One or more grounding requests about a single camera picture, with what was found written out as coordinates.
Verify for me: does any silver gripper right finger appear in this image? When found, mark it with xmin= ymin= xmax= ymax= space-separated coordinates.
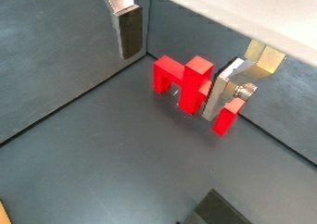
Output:
xmin=201 ymin=40 xmax=286 ymax=121

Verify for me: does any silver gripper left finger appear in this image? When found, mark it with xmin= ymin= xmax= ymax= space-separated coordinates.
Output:
xmin=104 ymin=0 xmax=141 ymax=59

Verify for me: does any red puzzle block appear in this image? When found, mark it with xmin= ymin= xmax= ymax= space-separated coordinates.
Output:
xmin=153 ymin=56 xmax=244 ymax=136

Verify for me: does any dark metal block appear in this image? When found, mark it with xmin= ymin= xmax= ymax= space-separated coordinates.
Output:
xmin=180 ymin=189 xmax=252 ymax=224

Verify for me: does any tan wooden edge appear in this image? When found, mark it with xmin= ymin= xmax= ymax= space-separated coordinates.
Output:
xmin=0 ymin=201 xmax=10 ymax=224

